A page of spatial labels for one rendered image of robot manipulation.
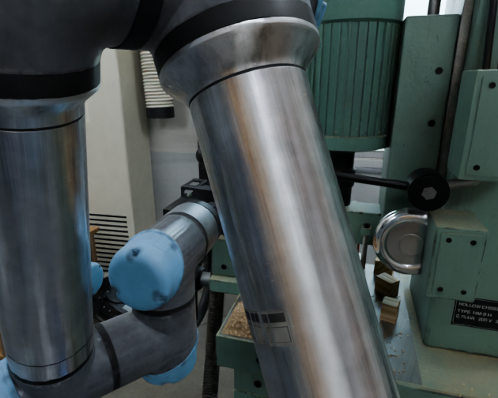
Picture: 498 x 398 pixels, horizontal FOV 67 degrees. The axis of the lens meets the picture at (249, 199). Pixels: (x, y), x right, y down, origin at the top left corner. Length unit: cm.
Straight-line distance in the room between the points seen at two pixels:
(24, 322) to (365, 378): 25
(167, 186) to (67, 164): 214
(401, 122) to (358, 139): 8
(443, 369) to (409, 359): 6
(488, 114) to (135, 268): 49
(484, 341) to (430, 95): 45
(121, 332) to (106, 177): 182
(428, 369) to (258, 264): 59
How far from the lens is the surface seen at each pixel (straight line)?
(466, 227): 64
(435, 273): 65
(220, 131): 24
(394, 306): 86
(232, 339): 63
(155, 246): 40
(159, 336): 46
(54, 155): 27
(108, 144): 218
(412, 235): 69
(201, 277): 95
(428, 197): 64
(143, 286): 41
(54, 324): 36
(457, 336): 83
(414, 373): 78
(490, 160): 62
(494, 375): 83
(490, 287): 79
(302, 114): 24
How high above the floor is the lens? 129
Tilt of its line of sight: 18 degrees down
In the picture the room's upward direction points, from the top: straight up
